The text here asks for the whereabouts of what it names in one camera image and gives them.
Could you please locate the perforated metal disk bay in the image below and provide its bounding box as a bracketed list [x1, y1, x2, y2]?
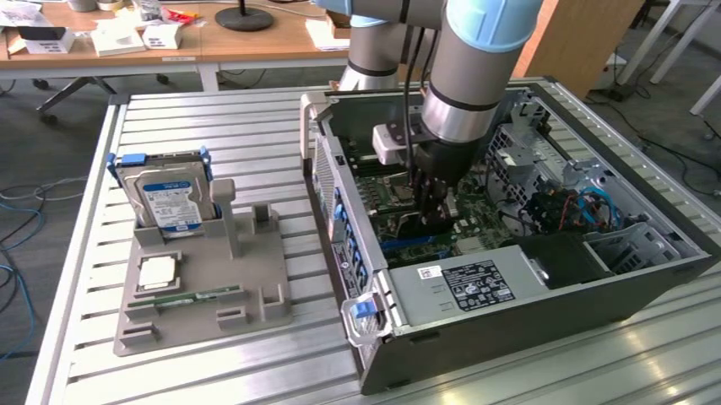
[483, 124, 570, 199]

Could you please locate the brown cardboard box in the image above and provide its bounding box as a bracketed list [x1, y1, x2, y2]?
[326, 8, 354, 41]

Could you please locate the grey parts rack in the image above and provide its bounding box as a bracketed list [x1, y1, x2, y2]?
[112, 177, 294, 358]

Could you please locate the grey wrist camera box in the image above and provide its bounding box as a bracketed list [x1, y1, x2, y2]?
[371, 123, 422, 166]

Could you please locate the red wire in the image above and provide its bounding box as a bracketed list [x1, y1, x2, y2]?
[557, 193, 581, 231]

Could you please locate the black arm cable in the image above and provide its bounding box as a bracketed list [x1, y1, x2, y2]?
[401, 24, 435, 170]

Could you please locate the stack of white papers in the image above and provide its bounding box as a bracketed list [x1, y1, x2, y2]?
[306, 19, 354, 51]

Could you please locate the blue case latch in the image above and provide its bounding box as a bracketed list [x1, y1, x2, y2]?
[350, 299, 378, 320]

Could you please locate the grey floor cable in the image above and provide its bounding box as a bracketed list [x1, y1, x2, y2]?
[0, 176, 90, 202]

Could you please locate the white open paper box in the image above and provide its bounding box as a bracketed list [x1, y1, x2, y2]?
[90, 19, 147, 58]

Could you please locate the green RAM stick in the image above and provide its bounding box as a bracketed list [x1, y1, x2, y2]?
[126, 285, 242, 311]

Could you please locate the green motherboard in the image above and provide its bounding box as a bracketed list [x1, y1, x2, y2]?
[351, 149, 511, 269]

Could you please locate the graphics card with black cooler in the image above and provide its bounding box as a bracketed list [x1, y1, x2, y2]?
[377, 208, 457, 244]

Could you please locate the white device with red button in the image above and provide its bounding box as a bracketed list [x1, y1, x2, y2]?
[600, 54, 630, 92]

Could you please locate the wooden desk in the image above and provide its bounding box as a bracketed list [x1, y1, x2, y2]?
[0, 0, 203, 92]
[199, 0, 509, 92]

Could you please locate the silver CPU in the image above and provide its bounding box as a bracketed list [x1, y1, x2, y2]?
[138, 256, 176, 291]

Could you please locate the blue floor cable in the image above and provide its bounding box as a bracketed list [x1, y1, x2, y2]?
[0, 202, 44, 362]

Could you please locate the grey slanted disk bay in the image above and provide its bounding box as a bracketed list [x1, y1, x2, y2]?
[582, 223, 682, 275]

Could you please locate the white table frame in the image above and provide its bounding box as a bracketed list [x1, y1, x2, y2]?
[617, 0, 717, 85]

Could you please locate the black round lamp base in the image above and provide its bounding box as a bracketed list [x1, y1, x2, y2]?
[214, 0, 276, 32]

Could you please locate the grey power supply unit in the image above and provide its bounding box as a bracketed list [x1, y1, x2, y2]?
[387, 246, 552, 328]

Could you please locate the CPU socket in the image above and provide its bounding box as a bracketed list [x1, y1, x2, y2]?
[382, 173, 422, 204]

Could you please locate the hard disk in blue caddy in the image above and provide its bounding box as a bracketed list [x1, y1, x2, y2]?
[104, 146, 212, 241]

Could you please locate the white box with label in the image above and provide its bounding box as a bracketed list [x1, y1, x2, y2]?
[140, 23, 184, 51]

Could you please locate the open black PC case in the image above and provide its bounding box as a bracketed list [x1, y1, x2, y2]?
[299, 75, 721, 397]

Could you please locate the black and white box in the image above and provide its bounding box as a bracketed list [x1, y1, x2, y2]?
[16, 25, 76, 55]

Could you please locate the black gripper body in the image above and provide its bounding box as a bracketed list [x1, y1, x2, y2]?
[414, 141, 479, 186]

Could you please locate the blue wire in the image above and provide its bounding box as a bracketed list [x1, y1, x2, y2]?
[577, 185, 624, 231]

